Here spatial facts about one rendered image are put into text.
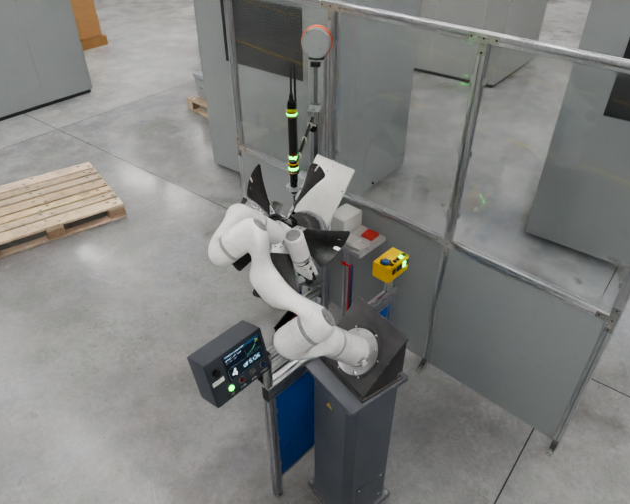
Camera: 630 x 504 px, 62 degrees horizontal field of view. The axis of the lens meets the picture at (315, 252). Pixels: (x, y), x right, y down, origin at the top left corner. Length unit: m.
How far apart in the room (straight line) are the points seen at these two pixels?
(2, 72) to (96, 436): 5.26
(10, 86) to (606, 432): 7.10
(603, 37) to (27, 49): 6.28
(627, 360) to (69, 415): 3.51
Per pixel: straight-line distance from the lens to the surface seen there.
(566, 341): 2.87
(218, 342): 1.95
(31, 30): 7.76
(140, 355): 3.73
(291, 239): 2.15
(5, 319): 4.38
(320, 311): 1.79
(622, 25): 4.17
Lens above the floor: 2.64
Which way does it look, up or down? 37 degrees down
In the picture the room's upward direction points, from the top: straight up
